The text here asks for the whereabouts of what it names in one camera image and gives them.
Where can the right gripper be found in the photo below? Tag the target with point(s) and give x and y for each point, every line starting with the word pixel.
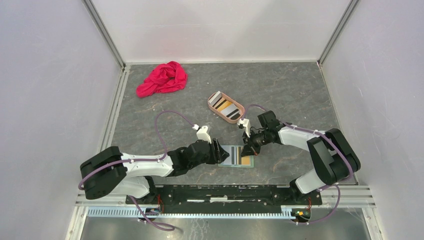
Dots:
pixel 247 149

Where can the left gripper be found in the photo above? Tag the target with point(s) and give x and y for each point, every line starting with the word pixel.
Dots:
pixel 219 154

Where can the gold card black stripe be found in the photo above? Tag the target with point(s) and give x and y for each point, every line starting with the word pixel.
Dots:
pixel 246 161

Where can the green card holder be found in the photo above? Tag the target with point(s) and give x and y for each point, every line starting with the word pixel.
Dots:
pixel 225 163

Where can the pink oval tray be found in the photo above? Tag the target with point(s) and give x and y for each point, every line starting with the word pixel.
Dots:
pixel 224 96

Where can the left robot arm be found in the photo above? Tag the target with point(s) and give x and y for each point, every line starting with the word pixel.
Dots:
pixel 114 172

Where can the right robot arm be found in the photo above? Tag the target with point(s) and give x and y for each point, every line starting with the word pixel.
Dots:
pixel 332 157

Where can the gold striped card in tray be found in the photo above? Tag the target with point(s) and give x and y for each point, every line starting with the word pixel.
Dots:
pixel 224 104

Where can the stack of silver cards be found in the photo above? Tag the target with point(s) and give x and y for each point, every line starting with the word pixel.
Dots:
pixel 214 98

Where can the red crumpled cloth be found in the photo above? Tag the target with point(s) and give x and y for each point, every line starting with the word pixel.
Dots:
pixel 165 78

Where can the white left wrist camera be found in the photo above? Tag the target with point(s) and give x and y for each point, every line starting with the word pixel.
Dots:
pixel 202 133

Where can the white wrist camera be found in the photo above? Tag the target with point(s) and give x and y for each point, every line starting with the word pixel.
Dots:
pixel 244 123
pixel 202 133

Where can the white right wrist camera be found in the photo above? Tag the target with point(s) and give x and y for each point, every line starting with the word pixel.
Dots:
pixel 244 123

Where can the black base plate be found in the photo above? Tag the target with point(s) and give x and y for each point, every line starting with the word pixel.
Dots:
pixel 227 199

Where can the white slotted cable duct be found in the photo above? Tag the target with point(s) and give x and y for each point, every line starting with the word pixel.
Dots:
pixel 153 213

